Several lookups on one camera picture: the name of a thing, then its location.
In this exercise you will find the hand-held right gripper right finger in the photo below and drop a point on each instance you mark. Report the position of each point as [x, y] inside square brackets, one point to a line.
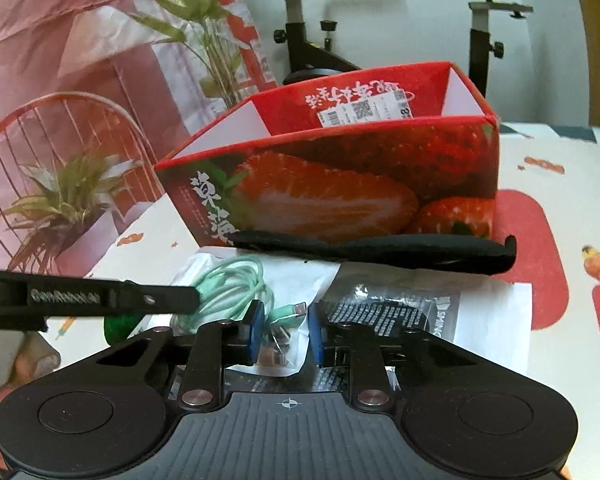
[316, 334]

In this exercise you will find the cartoon printed table mat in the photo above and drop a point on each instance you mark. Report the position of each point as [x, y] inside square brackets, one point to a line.
[555, 185]

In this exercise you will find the green plastic object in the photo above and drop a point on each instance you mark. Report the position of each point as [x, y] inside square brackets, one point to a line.
[120, 327]

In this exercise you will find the clear packet with black print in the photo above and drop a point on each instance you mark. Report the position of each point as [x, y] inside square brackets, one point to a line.
[380, 310]

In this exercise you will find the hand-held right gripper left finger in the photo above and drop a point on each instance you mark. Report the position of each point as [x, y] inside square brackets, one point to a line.
[255, 329]

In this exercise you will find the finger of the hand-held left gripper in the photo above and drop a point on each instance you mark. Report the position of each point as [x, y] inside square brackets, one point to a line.
[170, 297]

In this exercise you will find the black soft cloth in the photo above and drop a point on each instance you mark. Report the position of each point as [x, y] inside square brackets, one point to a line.
[380, 254]

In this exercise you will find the red strawberry print box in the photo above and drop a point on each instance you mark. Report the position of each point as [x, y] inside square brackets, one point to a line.
[330, 190]

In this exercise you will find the black exercise bike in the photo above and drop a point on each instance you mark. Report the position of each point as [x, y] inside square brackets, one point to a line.
[305, 55]

